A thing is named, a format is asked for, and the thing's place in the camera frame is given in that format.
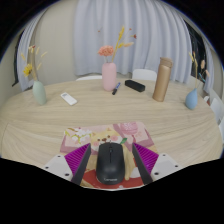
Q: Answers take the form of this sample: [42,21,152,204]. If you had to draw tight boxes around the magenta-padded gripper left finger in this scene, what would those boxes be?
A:
[41,142,92,186]

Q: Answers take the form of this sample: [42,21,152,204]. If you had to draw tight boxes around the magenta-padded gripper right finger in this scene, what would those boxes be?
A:
[131,142,184,185]

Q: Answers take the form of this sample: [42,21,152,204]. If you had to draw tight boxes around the black computer mouse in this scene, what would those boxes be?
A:
[95,141,126,186]

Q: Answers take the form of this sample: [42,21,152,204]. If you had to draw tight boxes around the cartoon print mouse pad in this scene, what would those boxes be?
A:
[59,121,159,190]

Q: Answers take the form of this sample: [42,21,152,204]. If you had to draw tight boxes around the white remote control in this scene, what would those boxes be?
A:
[60,92,78,107]

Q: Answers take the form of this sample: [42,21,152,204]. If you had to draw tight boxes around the blue vase with dried stems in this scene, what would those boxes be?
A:
[184,50,211,111]

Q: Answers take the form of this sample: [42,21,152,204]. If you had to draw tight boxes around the green vase with yellow flowers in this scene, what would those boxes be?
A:
[20,44,49,106]

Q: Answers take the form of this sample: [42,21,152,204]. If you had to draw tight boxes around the bronze thermos bottle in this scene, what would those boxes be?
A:
[152,56,174,103]

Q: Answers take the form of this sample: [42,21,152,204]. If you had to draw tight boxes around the black rectangular case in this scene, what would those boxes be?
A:
[124,79,146,93]

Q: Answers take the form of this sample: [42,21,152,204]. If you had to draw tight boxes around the dark marker pen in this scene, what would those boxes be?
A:
[111,82,122,96]

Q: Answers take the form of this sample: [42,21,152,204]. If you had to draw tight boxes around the white chairs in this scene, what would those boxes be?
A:
[75,68,224,134]

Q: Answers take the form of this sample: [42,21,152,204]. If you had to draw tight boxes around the pink vase with orange flowers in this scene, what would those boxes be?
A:
[97,26,138,93]

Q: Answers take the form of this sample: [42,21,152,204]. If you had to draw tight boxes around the dark framed window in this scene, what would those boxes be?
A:
[11,29,25,88]
[183,20,208,84]

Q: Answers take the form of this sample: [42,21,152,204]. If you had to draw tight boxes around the narrow white curtain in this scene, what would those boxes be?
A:
[16,9,48,92]
[202,39,216,94]

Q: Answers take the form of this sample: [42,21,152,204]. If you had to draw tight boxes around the wide white curtain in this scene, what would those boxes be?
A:
[73,0,193,84]

